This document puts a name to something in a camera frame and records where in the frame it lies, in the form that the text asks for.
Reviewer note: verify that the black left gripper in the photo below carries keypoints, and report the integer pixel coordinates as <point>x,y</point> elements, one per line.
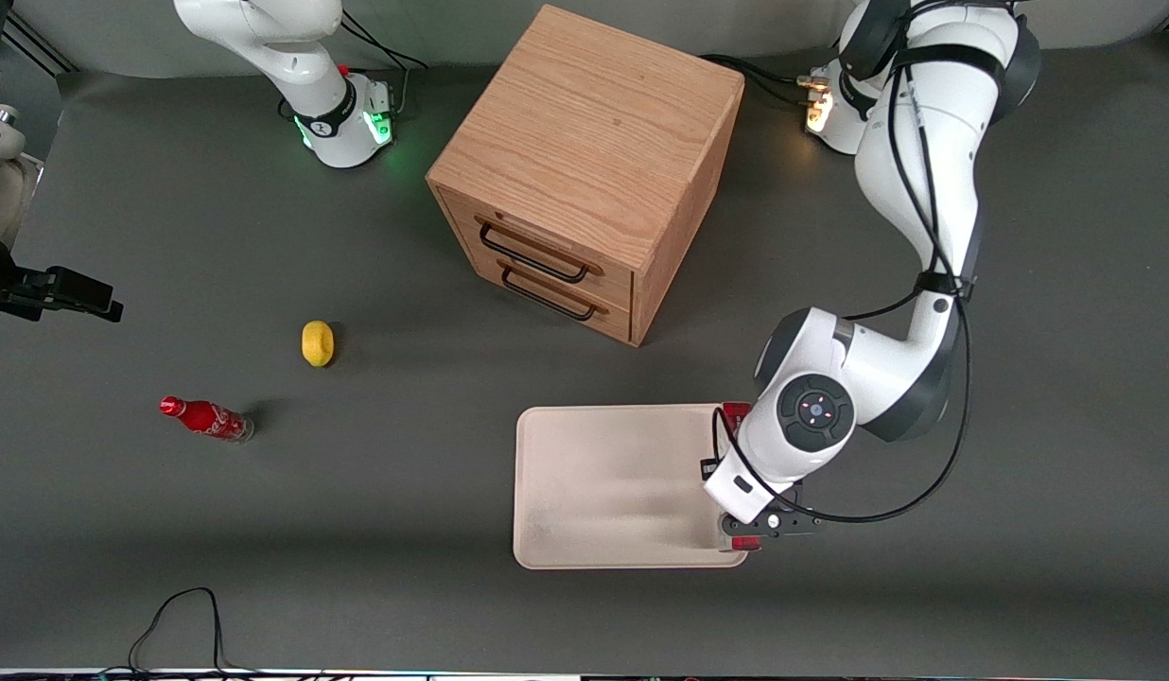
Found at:
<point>706,468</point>

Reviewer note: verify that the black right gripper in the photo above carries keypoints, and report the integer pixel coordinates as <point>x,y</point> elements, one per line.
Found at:
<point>25,288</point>

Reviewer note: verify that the red cookie box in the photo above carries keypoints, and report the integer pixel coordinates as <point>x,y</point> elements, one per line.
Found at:
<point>736,411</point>

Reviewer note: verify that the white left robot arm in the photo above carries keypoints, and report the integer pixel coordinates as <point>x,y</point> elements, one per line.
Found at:
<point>925,142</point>

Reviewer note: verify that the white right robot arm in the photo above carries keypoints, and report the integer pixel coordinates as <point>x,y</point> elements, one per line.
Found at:
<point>263,38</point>

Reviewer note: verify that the white rectangular tray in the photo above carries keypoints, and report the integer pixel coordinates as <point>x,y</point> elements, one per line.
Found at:
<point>622,487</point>

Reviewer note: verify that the red cola bottle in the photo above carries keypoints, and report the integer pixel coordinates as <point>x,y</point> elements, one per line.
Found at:
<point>206,417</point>

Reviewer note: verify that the yellow lemon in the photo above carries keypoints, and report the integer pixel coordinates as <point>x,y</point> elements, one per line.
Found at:
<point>318,343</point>

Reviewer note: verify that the wooden two-drawer cabinet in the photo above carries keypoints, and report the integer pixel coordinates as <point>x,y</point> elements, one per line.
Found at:
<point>594,123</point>

